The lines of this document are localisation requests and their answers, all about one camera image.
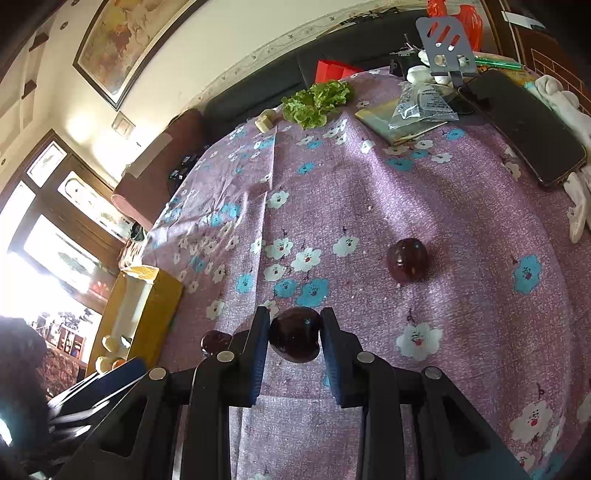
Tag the framed wall painting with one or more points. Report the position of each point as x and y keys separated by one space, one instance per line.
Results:
x=121 y=39

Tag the green lettuce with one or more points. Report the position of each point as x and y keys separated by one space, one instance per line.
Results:
x=310 y=108

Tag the small pale food piece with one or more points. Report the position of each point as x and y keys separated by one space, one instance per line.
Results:
x=265 y=121

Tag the dark red plum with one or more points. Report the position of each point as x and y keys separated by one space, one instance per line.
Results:
x=408 y=260
x=294 y=334
x=214 y=342

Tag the white cloth gloves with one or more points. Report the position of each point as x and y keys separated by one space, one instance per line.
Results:
x=575 y=149

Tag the purple floral tablecloth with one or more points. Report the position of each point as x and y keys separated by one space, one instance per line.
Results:
x=443 y=251

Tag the black smartphone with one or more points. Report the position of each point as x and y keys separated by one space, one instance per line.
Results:
x=530 y=128

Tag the red box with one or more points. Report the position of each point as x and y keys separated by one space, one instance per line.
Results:
x=328 y=70

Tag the black leather sofa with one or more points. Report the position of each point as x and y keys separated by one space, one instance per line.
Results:
x=366 y=45

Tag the clear plastic bag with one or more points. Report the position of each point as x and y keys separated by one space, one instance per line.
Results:
x=423 y=102

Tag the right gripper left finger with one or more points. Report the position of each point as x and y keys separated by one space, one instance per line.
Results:
x=186 y=411

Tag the yellow-edged white tray box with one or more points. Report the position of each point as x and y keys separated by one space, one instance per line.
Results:
x=139 y=311

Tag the maroon armchair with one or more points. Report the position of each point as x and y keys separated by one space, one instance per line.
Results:
x=144 y=189

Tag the pale sugarcane chunk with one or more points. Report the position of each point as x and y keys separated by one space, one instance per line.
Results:
x=103 y=364
x=111 y=344

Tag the grey slotted spatula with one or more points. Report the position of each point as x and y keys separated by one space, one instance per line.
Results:
x=448 y=48

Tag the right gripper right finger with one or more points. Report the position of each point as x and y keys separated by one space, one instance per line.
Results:
x=421 y=416

